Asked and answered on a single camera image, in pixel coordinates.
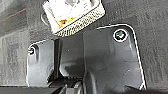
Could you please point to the small orange item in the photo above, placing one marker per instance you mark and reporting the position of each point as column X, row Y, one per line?
column 64, row 22

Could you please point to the grey robot torso limb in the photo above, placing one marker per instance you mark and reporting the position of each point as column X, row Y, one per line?
column 66, row 60

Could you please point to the round green base button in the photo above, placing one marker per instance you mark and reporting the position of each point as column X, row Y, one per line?
column 120, row 35

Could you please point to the round silver base fitting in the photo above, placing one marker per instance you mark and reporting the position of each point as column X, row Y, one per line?
column 31, row 51

